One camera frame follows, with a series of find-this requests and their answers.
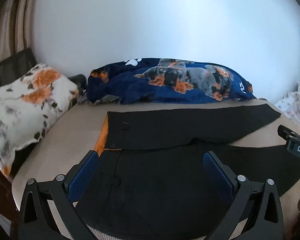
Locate black pants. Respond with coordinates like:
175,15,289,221
76,104,300,239

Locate white orange floral pillow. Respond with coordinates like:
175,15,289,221
0,64,79,177

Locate black object behind pillow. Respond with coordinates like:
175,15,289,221
68,74,87,90

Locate black mesh headboard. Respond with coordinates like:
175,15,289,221
0,48,37,87

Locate blue dog print blanket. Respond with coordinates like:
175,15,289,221
86,58,254,104

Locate striped beige curtain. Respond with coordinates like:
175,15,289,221
0,0,36,62

